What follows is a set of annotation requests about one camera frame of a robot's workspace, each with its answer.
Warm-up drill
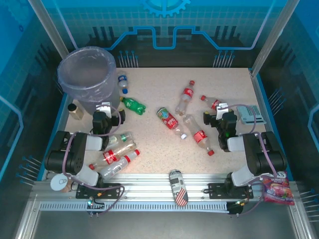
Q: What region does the green plastic bottle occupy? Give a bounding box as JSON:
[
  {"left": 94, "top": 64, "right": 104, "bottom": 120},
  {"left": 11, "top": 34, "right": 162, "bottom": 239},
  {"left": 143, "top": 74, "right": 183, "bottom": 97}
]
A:
[{"left": 120, "top": 96, "right": 147, "bottom": 116}]

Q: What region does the small clear bottle red cap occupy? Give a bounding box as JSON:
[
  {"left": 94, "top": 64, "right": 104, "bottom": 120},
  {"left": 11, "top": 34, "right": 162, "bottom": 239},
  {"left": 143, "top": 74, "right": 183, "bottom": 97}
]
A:
[{"left": 200, "top": 95, "right": 222, "bottom": 110}]

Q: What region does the long cola bottle red cap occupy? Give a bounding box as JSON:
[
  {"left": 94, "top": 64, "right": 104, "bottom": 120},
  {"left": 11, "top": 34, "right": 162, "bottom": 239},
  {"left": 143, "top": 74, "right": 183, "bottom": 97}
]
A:
[{"left": 183, "top": 114, "right": 215, "bottom": 157}]

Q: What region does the clear bottle green cap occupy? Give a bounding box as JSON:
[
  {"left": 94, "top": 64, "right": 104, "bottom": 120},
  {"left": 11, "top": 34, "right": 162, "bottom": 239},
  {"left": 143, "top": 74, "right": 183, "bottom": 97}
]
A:
[{"left": 107, "top": 131, "right": 133, "bottom": 147}]

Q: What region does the clear bottle blue cap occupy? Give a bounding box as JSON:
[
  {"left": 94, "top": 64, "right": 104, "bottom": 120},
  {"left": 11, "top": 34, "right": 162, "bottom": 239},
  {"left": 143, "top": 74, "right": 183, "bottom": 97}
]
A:
[{"left": 117, "top": 71, "right": 129, "bottom": 94}]

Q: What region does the cola bottle brown residue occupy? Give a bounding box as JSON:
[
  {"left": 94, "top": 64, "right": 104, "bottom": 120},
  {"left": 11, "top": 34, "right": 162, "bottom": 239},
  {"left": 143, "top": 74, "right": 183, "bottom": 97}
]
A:
[{"left": 89, "top": 140, "right": 137, "bottom": 170}]

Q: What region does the white label bottle red cap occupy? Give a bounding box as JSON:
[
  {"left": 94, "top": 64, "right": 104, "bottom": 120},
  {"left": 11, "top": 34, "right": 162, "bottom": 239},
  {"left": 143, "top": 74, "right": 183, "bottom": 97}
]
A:
[{"left": 99, "top": 148, "right": 141, "bottom": 179}]

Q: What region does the bin with plastic liner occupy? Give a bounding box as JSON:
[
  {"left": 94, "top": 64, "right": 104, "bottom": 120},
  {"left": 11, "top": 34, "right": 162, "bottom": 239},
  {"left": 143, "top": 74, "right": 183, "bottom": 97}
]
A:
[{"left": 57, "top": 46, "right": 121, "bottom": 117}]

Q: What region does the grey calculator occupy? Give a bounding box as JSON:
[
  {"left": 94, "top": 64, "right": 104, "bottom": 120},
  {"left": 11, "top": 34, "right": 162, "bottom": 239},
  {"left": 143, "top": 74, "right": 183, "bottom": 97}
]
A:
[{"left": 236, "top": 104, "right": 266, "bottom": 125}]

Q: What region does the brown jar black lid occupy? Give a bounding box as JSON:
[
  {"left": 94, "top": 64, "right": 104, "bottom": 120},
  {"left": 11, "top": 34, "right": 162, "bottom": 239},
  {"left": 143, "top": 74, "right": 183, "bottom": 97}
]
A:
[{"left": 67, "top": 103, "right": 84, "bottom": 120}]

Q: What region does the newspaper print flag pouch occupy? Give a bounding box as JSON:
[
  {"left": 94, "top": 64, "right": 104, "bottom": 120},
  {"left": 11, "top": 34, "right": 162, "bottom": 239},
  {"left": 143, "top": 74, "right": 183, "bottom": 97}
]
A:
[{"left": 168, "top": 169, "right": 189, "bottom": 207}]

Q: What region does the tin can white lid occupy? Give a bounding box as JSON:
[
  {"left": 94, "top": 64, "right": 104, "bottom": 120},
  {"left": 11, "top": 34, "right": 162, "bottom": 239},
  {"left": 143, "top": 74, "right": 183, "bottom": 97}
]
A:
[{"left": 50, "top": 173, "right": 73, "bottom": 194}]

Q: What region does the pink candy bag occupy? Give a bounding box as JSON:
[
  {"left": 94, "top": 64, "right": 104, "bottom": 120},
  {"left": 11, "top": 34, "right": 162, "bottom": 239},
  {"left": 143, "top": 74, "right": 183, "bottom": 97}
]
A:
[{"left": 261, "top": 170, "right": 296, "bottom": 206}]

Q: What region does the black controller board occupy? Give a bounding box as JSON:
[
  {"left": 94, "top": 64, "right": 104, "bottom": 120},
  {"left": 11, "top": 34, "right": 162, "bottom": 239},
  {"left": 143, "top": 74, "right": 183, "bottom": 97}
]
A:
[
  {"left": 227, "top": 200, "right": 244, "bottom": 217},
  {"left": 86, "top": 198, "right": 105, "bottom": 215}
]

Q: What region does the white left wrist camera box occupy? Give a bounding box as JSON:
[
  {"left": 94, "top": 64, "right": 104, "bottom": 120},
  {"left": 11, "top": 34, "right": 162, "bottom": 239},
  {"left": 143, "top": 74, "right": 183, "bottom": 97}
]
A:
[{"left": 96, "top": 102, "right": 112, "bottom": 118}]

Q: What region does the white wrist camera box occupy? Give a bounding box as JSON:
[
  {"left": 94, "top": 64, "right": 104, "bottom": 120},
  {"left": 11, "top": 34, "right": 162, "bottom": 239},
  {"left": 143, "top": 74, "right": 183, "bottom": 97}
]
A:
[
  {"left": 96, "top": 102, "right": 112, "bottom": 118},
  {"left": 215, "top": 102, "right": 229, "bottom": 120}
]

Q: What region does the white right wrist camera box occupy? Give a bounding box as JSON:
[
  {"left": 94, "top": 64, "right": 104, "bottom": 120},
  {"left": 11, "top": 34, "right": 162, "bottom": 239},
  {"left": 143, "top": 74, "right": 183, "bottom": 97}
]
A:
[{"left": 215, "top": 102, "right": 229, "bottom": 120}]

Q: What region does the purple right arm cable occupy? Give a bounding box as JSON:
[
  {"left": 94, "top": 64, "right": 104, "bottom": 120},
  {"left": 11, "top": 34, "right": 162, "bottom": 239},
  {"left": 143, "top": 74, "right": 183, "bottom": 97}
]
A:
[{"left": 219, "top": 104, "right": 277, "bottom": 216}]

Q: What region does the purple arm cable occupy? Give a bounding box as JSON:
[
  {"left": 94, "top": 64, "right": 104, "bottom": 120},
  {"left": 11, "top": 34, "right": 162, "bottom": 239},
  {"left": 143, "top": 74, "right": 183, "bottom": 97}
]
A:
[
  {"left": 219, "top": 104, "right": 277, "bottom": 216},
  {"left": 62, "top": 106, "right": 125, "bottom": 216}
]

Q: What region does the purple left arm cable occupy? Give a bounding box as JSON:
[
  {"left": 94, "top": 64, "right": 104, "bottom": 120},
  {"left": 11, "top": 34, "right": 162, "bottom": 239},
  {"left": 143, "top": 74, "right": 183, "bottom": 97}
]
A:
[{"left": 62, "top": 106, "right": 125, "bottom": 216}]

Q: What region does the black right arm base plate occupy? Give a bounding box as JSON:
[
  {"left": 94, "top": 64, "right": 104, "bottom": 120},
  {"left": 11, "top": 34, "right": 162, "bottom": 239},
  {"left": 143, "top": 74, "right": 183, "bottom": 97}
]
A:
[{"left": 208, "top": 183, "right": 254, "bottom": 199}]

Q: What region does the aluminium rail frame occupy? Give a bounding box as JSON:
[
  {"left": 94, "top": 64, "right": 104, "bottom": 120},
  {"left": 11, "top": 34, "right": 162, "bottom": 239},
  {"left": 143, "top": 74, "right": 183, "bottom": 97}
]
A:
[{"left": 32, "top": 173, "right": 299, "bottom": 203}]

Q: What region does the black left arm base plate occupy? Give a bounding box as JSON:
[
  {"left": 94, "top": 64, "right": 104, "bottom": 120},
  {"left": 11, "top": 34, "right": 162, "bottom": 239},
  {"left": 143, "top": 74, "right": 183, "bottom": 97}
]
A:
[{"left": 76, "top": 183, "right": 121, "bottom": 200}]

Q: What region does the slotted white cable duct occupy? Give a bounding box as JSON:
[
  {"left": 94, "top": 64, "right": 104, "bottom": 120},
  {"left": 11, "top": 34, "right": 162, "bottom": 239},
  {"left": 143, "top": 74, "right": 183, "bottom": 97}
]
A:
[{"left": 39, "top": 201, "right": 230, "bottom": 213}]

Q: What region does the aluminium frame post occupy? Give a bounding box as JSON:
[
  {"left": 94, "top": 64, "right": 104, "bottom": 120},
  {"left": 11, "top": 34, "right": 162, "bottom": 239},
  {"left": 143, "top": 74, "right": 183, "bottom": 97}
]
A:
[
  {"left": 250, "top": 0, "right": 301, "bottom": 78},
  {"left": 26, "top": 0, "right": 78, "bottom": 54}
]

